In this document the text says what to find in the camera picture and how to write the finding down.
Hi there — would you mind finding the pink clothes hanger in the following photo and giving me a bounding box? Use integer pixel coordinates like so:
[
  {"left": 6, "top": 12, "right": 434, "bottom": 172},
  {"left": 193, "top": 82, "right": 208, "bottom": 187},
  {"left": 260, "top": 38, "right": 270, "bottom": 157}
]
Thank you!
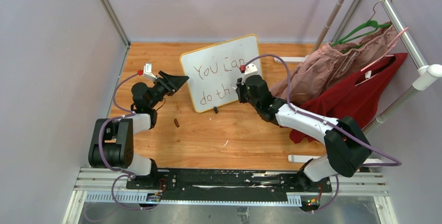
[{"left": 355, "top": 27, "right": 409, "bottom": 86}]

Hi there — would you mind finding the brown marker cap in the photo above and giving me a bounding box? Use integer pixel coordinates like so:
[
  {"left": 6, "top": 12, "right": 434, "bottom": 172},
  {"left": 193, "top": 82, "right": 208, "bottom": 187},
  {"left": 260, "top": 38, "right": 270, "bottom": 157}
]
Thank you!
[{"left": 174, "top": 118, "right": 180, "bottom": 128}]

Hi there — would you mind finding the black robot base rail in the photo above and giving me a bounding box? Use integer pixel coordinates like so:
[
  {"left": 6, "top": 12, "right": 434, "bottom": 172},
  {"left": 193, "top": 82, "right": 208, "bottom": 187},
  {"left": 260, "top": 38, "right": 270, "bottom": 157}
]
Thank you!
[{"left": 70, "top": 167, "right": 389, "bottom": 213}]

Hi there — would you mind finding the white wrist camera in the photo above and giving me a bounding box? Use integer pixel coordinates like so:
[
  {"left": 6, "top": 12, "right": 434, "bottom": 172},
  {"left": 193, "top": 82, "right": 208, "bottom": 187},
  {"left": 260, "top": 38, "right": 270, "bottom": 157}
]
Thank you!
[
  {"left": 143, "top": 63, "right": 157, "bottom": 82},
  {"left": 241, "top": 63, "right": 259, "bottom": 84}
]

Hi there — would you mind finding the yellow framed whiteboard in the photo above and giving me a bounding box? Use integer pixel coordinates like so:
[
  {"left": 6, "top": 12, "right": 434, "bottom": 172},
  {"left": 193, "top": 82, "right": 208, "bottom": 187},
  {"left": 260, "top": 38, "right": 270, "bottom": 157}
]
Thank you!
[{"left": 180, "top": 34, "right": 260, "bottom": 113}]

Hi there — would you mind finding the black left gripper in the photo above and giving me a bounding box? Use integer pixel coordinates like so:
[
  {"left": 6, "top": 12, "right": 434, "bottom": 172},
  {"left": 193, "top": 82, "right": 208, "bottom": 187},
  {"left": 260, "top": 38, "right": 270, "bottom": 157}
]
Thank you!
[{"left": 148, "top": 71, "right": 189, "bottom": 109}]

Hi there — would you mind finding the red garment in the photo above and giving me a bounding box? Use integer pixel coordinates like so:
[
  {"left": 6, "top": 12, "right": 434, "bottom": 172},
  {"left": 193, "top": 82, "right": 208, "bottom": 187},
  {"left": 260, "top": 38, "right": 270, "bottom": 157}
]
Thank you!
[{"left": 300, "top": 53, "right": 408, "bottom": 128}]

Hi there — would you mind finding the green clothes hanger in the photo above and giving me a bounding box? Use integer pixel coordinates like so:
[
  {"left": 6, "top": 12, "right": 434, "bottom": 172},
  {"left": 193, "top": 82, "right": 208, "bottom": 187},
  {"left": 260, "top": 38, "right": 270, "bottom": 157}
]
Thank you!
[{"left": 331, "top": 0, "right": 394, "bottom": 47}]

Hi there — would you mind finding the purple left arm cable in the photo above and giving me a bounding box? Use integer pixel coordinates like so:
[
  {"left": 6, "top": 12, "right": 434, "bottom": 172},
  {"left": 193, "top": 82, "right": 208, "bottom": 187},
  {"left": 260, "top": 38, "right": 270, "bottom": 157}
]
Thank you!
[{"left": 98, "top": 69, "right": 163, "bottom": 211}]

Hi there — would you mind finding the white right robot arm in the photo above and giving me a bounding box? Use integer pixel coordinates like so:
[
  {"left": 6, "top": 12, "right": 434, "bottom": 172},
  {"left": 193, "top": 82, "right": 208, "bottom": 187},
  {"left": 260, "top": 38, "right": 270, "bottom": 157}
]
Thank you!
[{"left": 235, "top": 74, "right": 372, "bottom": 192}]

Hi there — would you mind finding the metal clothes rack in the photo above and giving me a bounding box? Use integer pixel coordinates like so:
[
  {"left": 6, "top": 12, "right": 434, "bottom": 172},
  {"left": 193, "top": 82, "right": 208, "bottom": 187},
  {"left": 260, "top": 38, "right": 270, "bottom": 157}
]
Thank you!
[{"left": 274, "top": 0, "right": 442, "bottom": 169}]

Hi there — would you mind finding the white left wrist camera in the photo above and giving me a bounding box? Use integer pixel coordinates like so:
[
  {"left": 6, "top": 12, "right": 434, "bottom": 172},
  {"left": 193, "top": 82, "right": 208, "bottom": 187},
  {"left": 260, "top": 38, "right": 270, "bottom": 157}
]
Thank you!
[{"left": 143, "top": 63, "right": 157, "bottom": 82}]

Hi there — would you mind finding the pink garment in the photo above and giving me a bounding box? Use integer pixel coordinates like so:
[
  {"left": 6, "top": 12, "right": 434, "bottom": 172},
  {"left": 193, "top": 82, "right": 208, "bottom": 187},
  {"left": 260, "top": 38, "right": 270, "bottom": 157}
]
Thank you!
[{"left": 270, "top": 25, "right": 398, "bottom": 105}]

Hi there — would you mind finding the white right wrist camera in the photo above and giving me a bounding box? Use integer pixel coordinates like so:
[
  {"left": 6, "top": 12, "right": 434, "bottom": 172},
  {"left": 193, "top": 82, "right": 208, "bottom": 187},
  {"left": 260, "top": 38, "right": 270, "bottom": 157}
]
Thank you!
[{"left": 241, "top": 63, "right": 259, "bottom": 84}]

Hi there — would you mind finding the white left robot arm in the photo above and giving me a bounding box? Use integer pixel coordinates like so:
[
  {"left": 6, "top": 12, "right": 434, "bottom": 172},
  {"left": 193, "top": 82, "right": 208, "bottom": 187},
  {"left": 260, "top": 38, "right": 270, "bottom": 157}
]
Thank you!
[{"left": 88, "top": 71, "right": 189, "bottom": 189}]

